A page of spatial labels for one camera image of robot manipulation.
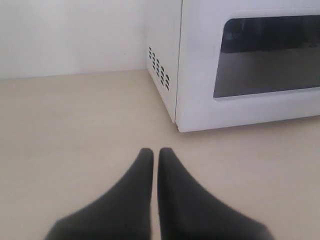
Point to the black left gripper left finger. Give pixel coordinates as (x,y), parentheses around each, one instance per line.
(122,213)

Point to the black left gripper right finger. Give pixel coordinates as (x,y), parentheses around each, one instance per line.
(187,211)

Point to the white microwave door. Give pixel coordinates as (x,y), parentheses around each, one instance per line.
(202,26)

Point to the white Midea microwave body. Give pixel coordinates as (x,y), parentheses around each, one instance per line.
(163,35)

